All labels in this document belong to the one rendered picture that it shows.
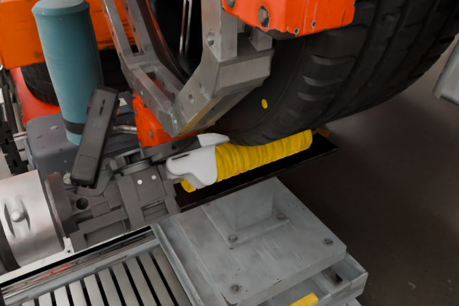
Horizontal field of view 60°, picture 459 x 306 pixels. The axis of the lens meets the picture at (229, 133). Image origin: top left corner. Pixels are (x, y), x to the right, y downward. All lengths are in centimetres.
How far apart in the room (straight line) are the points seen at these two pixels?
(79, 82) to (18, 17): 36
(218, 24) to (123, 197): 20
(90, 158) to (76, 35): 30
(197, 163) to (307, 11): 23
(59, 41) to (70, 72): 5
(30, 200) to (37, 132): 62
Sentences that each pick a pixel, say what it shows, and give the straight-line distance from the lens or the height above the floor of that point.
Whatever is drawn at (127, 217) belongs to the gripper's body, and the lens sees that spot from 45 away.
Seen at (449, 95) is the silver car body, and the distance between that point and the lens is 41.
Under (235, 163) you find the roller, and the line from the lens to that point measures 65.
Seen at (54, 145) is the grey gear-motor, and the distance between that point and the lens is 97.
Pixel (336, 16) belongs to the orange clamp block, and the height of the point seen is 83.
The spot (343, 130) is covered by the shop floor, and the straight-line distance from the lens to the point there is 173.
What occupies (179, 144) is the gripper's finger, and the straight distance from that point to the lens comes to 44.
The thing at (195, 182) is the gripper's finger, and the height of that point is 59.
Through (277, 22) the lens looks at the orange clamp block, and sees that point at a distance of 30.
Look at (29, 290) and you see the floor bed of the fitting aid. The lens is 115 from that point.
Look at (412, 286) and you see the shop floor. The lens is 122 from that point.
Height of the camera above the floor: 92
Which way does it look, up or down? 34 degrees down
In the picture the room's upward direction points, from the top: straight up
